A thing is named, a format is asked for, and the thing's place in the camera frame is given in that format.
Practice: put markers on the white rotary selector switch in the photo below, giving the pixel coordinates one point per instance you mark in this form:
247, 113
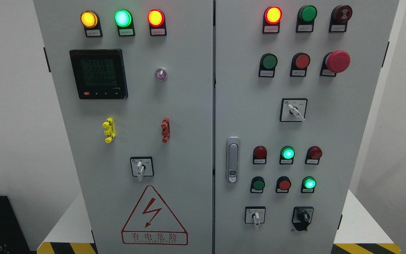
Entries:
142, 167

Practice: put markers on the green lit indicator light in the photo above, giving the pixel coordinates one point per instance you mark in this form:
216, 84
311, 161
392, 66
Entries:
125, 24

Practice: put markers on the yellow indicator light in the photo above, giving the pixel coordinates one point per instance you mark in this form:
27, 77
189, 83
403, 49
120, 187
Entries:
91, 23

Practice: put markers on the red terminal connector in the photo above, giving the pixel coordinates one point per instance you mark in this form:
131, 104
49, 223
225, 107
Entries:
166, 134

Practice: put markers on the dark red indicator left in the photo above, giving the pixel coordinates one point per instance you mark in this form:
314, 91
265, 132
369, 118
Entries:
259, 155

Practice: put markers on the dark red indicator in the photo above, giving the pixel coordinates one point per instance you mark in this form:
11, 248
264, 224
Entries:
259, 155
313, 155

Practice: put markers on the clear white indicator lamp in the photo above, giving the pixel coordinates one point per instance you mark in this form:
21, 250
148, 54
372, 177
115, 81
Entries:
161, 74

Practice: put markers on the green push button lower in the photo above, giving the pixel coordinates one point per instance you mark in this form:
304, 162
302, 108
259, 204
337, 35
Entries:
257, 185

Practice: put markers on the green push button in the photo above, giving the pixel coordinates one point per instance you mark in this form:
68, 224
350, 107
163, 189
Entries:
257, 185
267, 65
305, 19

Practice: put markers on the left grey cabinet door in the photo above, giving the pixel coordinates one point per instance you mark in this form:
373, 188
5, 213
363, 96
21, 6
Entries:
183, 165

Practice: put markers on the grey cabinet door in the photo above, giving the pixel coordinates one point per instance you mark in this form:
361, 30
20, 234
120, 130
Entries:
249, 107
183, 165

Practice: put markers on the green lit indicator middle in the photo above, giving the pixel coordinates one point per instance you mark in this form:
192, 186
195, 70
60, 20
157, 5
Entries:
287, 154

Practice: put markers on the green push button middle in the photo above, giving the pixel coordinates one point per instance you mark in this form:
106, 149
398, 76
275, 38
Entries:
267, 65

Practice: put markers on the yellow terminal connector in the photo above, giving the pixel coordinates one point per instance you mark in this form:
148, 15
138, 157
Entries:
109, 130

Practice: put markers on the red push button lower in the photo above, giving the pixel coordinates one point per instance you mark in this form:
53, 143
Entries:
283, 185

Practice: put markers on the red push button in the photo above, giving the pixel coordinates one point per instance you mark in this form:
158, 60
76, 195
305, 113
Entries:
299, 64
283, 185

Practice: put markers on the right grey cabinet door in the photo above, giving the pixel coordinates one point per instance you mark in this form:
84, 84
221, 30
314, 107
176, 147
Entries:
249, 107

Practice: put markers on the red electric hazard sticker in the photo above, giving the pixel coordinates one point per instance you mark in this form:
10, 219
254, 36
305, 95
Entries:
153, 222

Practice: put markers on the dark red indicator right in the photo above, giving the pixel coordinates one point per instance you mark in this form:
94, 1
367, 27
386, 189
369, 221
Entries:
313, 155

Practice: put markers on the black digital power meter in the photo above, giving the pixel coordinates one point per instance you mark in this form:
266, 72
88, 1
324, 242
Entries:
99, 73

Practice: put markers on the red push button middle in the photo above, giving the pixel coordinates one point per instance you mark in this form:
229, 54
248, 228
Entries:
299, 64

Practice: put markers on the red lit indicator light left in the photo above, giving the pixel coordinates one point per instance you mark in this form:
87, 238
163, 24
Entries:
157, 23

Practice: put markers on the red lit indicator light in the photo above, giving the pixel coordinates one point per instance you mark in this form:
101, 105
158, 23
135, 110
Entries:
157, 23
271, 20

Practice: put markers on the green lit button lower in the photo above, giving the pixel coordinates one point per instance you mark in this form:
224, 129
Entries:
308, 185

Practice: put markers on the red lit indicator light right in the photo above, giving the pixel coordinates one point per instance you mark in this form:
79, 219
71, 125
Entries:
271, 20

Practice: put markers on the red emergency stop button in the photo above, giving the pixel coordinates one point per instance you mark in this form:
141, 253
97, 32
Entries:
335, 62

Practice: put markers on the green push button top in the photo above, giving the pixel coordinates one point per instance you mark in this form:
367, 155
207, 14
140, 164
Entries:
305, 19

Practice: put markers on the dark red buzzer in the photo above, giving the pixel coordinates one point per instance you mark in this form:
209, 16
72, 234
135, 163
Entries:
340, 16

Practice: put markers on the white platform with hazard stripes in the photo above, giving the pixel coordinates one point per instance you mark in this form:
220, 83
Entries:
358, 233

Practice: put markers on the silver door lock handle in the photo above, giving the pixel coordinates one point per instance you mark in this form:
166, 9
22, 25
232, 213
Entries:
232, 159

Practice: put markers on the white selector switch upper right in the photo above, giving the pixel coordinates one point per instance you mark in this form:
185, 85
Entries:
293, 109

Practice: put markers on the white selector switch lower right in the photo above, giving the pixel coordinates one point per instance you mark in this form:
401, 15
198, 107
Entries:
255, 215

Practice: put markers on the black rotary knob switch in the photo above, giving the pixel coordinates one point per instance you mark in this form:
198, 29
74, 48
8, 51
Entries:
302, 217

